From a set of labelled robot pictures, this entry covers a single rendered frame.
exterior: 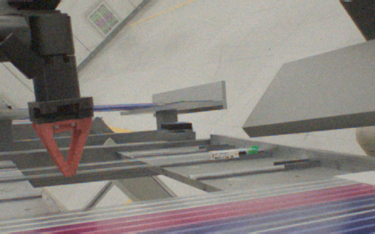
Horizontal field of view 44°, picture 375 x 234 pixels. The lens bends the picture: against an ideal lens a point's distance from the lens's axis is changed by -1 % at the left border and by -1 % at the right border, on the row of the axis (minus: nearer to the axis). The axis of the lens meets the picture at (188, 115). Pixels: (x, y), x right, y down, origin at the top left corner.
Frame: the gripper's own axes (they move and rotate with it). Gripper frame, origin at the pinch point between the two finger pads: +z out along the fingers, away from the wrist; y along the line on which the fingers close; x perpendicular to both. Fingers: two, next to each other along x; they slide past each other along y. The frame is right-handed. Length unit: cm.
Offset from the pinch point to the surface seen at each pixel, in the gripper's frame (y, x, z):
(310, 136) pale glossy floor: -95, 124, 24
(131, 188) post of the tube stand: -39.1, 21.5, 14.6
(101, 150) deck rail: -19.0, 10.1, 1.5
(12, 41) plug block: 12.4, -6.2, -15.7
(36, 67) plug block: 12.4, -4.3, -13.0
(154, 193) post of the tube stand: -39, 27, 17
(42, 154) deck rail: -19.1, 0.0, 0.4
